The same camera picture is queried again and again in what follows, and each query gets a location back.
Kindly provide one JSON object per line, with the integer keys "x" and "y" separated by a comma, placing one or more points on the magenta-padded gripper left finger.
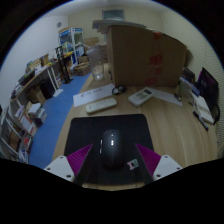
{"x": 60, "y": 166}

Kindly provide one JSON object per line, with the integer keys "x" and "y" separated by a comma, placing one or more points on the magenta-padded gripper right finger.
{"x": 168, "y": 166}

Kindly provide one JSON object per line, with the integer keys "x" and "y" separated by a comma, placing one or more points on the black computer mouse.
{"x": 113, "y": 150}

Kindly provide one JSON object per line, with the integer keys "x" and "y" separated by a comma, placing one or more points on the black mouse pad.
{"x": 83, "y": 133}

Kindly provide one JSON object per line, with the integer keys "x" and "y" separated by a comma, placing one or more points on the shelf unit with books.
{"x": 16, "y": 133}

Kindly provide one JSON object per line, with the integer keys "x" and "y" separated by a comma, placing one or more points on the large white book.
{"x": 204, "y": 108}

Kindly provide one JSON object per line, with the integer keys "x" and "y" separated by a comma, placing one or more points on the white paper sheet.
{"x": 168, "y": 97}
{"x": 91, "y": 95}

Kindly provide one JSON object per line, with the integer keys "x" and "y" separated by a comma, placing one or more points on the long white remote control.
{"x": 101, "y": 105}

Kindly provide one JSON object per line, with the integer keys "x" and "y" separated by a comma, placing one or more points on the black office chair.
{"x": 208, "y": 85}

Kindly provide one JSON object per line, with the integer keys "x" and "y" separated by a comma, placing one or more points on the woven brown basket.
{"x": 82, "y": 69}

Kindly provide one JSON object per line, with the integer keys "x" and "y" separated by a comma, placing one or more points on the clear glass jar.
{"x": 96, "y": 63}

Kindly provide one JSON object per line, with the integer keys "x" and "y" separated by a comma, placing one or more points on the large brown cardboard box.
{"x": 140, "y": 56}

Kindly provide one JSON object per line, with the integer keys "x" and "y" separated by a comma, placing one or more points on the glass-door display cabinet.
{"x": 70, "y": 41}

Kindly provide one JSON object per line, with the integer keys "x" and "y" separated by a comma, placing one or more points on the small wall window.
{"x": 113, "y": 14}

